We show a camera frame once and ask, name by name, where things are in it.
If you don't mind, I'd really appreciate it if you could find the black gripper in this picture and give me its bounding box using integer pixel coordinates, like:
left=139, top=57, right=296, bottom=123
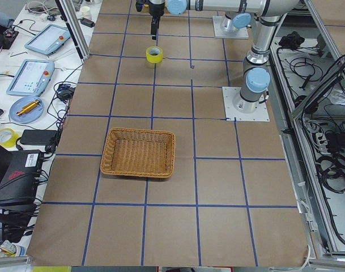
left=135, top=0, right=164, bottom=40

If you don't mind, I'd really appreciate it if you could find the yellow packing tape roll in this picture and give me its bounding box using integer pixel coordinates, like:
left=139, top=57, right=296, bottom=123
left=146, top=46, right=163, bottom=64

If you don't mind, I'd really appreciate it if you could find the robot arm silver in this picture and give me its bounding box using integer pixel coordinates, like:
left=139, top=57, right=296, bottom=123
left=135, top=1, right=298, bottom=114
left=222, top=11, right=251, bottom=32

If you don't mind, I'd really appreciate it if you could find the yellow tape roll on desk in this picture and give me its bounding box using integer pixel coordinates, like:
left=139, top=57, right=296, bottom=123
left=0, top=128, right=19, bottom=148

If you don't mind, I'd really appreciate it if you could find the small black adapter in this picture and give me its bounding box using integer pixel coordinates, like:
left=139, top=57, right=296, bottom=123
left=80, top=18, right=95, bottom=28

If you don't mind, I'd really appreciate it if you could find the white paper cup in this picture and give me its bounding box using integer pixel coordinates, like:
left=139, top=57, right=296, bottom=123
left=79, top=6, right=92, bottom=20

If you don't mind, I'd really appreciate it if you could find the upper teach pendant tablet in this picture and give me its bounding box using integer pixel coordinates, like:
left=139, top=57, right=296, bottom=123
left=24, top=24, right=71, bottom=56

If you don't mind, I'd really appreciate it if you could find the teach pendant tablet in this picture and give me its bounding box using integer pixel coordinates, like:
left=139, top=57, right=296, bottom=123
left=6, top=59, right=55, bottom=96
left=24, top=24, right=71, bottom=56

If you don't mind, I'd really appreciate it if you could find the brown wicker basket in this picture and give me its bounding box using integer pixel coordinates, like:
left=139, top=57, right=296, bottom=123
left=100, top=127, right=176, bottom=179

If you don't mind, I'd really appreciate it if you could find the lower teach pendant tablet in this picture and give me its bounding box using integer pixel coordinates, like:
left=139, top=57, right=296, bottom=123
left=6, top=59, right=55, bottom=96

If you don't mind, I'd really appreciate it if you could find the black cloth bundle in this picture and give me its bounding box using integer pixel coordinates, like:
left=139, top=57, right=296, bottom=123
left=278, top=31, right=305, bottom=49

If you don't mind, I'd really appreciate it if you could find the brass cylinder tool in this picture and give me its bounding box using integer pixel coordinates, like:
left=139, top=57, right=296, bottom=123
left=16, top=100, right=40, bottom=116

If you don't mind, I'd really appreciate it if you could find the blue plate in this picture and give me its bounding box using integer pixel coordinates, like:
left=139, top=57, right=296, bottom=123
left=9, top=96, right=45, bottom=124

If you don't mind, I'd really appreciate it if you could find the black power adapter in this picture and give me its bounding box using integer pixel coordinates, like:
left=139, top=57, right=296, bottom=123
left=20, top=130, right=57, bottom=146

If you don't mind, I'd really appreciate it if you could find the black computer box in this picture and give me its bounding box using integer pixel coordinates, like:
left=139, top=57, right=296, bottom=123
left=0, top=140, right=45, bottom=227

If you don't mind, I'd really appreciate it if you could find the aluminium frame post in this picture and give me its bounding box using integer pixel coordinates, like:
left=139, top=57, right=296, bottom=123
left=55, top=0, right=90, bottom=60

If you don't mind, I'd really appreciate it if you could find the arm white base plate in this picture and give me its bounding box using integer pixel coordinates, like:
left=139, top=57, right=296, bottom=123
left=212, top=13, right=251, bottom=39
left=222, top=87, right=270, bottom=122

